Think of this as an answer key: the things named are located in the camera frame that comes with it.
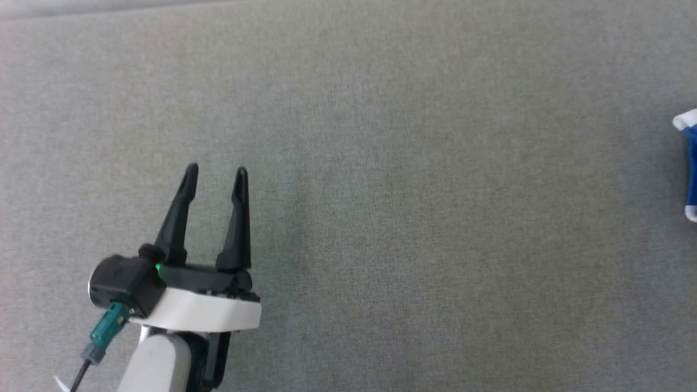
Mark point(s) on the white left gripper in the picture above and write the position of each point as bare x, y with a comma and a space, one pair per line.
207, 310

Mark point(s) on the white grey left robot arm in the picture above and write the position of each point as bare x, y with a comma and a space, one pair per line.
155, 365

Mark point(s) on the blue and white shorts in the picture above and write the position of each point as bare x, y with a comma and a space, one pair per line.
692, 163

